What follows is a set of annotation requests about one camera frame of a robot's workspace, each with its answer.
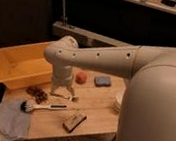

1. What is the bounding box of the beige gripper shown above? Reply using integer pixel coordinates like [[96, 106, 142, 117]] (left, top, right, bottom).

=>
[[50, 64, 75, 97]]

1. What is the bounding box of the white dish brush black handle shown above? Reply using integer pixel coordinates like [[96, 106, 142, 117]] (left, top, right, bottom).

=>
[[20, 100, 67, 113]]

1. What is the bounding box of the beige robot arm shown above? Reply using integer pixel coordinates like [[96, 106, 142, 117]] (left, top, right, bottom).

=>
[[44, 36, 176, 141]]

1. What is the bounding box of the red sponge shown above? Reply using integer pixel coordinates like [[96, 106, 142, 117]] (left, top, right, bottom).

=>
[[75, 72, 88, 84]]

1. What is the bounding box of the wooden block with dark base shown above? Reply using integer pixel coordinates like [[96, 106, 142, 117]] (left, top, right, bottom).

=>
[[62, 113, 87, 133]]

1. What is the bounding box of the blue sponge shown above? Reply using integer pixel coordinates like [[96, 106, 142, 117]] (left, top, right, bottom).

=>
[[94, 75, 112, 87]]

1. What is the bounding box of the yellow plastic bin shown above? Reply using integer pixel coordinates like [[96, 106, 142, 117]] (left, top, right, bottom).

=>
[[0, 42, 52, 90]]

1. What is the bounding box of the stack of white bowls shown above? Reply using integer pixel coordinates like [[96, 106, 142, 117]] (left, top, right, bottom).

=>
[[113, 92, 123, 112]]

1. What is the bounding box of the grey cloth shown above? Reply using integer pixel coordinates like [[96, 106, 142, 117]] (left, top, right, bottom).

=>
[[0, 99, 31, 141]]

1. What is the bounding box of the metal pole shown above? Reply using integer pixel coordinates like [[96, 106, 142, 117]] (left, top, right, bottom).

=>
[[62, 0, 68, 26]]

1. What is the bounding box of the grey metal shelf rail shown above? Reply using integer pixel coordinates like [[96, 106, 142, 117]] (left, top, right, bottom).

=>
[[52, 21, 128, 48]]

